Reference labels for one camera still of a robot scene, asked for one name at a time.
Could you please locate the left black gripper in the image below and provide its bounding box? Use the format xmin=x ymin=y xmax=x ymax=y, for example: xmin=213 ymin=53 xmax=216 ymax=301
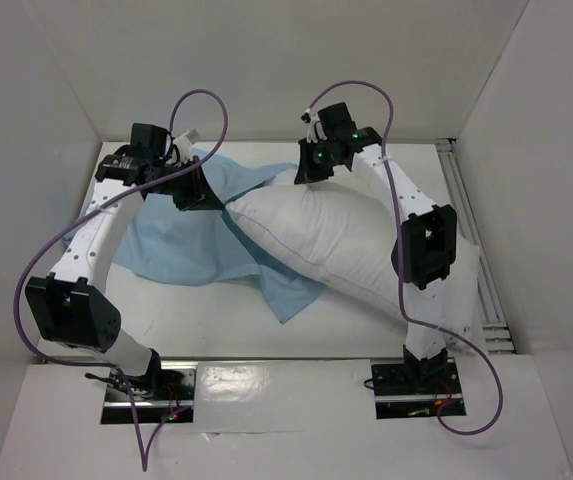
xmin=149 ymin=156 xmax=222 ymax=212

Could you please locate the blue green pillowcase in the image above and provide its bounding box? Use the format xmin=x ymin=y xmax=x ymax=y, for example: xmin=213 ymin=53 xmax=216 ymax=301
xmin=63 ymin=147 xmax=327 ymax=326

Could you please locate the white pillow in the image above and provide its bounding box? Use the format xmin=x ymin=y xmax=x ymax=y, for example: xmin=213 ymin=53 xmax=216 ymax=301
xmin=224 ymin=172 xmax=482 ymax=357

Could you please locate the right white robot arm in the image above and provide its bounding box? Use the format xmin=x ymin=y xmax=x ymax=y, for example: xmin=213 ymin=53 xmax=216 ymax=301
xmin=295 ymin=103 xmax=457 ymax=392

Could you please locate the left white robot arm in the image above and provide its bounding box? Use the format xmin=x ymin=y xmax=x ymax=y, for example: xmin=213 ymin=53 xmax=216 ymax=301
xmin=25 ymin=123 xmax=222 ymax=399

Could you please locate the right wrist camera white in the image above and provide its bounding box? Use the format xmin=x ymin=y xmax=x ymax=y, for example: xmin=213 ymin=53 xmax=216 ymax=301
xmin=300 ymin=107 xmax=326 ymax=144

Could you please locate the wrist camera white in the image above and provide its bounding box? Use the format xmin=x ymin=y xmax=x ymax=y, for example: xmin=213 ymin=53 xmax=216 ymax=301
xmin=300 ymin=107 xmax=326 ymax=144
xmin=173 ymin=129 xmax=201 ymax=163

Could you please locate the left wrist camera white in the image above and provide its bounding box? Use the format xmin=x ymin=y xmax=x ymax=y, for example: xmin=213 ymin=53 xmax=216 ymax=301
xmin=173 ymin=129 xmax=201 ymax=163

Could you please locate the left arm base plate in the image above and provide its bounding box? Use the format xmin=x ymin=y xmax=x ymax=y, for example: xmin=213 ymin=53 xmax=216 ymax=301
xmin=97 ymin=363 xmax=197 ymax=425

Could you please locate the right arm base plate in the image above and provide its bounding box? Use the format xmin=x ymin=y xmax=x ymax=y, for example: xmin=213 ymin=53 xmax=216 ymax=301
xmin=363 ymin=359 xmax=466 ymax=420

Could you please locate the aluminium rail frame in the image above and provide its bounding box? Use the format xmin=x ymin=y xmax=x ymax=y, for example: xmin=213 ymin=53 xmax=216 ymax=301
xmin=436 ymin=139 xmax=517 ymax=355

